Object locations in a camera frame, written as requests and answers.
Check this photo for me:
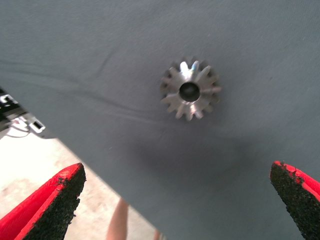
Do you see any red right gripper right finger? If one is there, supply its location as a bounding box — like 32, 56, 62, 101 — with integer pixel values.
269, 160, 320, 240

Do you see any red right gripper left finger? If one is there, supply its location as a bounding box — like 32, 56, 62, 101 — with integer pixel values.
0, 162, 87, 240

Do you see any steel planetary gear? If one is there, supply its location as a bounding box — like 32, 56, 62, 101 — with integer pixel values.
159, 59, 222, 122

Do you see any dark grey table cloth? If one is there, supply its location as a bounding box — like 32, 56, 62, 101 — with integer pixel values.
0, 0, 320, 240

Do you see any black frame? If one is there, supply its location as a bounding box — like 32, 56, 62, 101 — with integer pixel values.
0, 86, 47, 137

